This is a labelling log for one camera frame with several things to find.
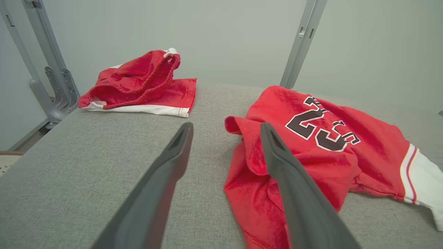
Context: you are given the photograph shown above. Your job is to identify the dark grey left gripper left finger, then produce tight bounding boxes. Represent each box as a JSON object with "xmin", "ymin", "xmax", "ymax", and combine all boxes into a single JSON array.
[{"xmin": 91, "ymin": 122, "xmax": 194, "ymax": 249}]

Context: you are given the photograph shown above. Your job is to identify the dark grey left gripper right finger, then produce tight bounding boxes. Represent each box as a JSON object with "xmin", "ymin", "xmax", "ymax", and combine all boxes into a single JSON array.
[{"xmin": 260, "ymin": 122, "xmax": 362, "ymax": 249}]

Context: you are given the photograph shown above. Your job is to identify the red number 23 basketball jersey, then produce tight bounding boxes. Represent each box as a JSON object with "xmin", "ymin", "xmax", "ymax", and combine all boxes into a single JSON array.
[{"xmin": 223, "ymin": 85, "xmax": 443, "ymax": 249}]

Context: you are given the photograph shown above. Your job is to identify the red shorts with white trim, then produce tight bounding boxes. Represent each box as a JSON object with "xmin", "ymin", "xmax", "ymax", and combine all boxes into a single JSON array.
[{"xmin": 78, "ymin": 48, "xmax": 197, "ymax": 118}]

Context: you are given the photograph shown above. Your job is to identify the beige perforated laundry basket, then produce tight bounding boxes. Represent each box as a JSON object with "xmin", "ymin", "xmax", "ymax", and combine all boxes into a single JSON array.
[{"xmin": 0, "ymin": 151, "xmax": 24, "ymax": 177}]

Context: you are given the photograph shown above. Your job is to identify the grey metal frame post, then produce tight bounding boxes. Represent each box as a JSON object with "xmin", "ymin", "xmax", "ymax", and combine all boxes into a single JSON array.
[
  {"xmin": 0, "ymin": 0, "xmax": 81, "ymax": 151},
  {"xmin": 280, "ymin": 0, "xmax": 328, "ymax": 89}
]

